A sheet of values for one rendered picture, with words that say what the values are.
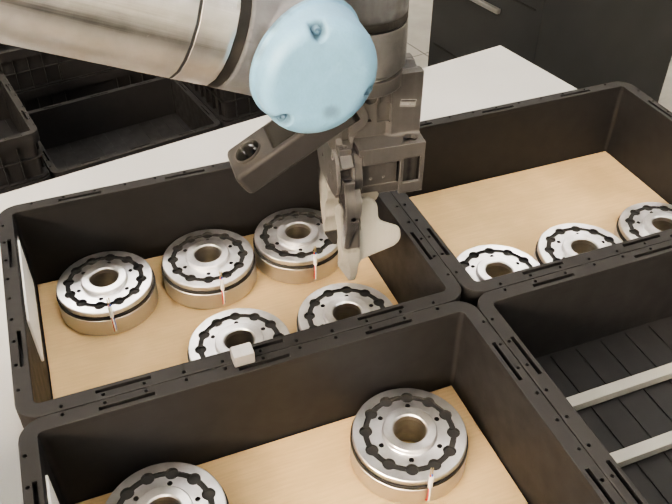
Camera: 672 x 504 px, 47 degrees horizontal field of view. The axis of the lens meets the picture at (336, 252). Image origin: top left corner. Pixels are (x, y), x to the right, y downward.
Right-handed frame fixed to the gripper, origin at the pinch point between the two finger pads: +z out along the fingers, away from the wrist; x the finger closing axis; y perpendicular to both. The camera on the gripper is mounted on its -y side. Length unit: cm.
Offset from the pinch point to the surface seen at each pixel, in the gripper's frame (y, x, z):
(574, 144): 39.7, 21.3, 6.9
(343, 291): 1.1, 0.8, 6.4
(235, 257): -9.1, 9.0, 6.0
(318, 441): -5.8, -15.1, 9.2
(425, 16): 112, 253, 92
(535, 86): 58, 63, 22
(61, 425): -26.5, -15.4, -0.7
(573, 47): 100, 117, 44
